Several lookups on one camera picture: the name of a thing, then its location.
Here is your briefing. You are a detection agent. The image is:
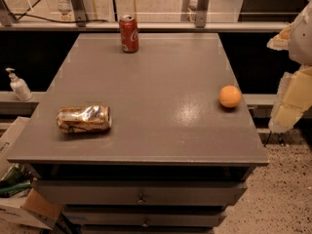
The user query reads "black cable on floor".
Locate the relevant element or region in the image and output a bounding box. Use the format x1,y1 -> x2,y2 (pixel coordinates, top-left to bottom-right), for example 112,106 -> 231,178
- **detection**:
9,0 -> 110,24

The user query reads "orange fruit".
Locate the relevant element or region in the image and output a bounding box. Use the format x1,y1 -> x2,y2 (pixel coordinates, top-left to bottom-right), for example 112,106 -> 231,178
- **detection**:
218,85 -> 242,108

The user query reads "metal railing frame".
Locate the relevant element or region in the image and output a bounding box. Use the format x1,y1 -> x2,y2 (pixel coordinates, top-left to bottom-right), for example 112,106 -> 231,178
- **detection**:
1,0 -> 297,32

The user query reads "white pump bottle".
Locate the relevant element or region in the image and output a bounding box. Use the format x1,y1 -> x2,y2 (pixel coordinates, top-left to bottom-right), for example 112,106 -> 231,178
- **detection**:
6,67 -> 32,101

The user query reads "crushed gold can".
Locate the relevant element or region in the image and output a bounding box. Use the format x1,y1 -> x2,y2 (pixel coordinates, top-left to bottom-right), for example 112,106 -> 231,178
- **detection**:
57,104 -> 112,134

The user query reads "red coke can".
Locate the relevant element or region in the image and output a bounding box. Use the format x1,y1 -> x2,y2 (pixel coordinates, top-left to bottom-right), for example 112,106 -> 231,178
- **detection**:
119,15 -> 138,53

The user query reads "cardboard box with items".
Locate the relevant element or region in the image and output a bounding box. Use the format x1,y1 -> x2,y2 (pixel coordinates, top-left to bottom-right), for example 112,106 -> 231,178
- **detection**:
0,117 -> 61,230

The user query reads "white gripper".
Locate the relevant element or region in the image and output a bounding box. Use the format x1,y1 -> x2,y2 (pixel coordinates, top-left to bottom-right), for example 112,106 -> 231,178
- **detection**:
266,1 -> 312,134

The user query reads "grey drawer cabinet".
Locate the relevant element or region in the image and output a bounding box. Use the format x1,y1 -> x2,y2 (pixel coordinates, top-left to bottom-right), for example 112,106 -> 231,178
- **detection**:
9,33 -> 268,234

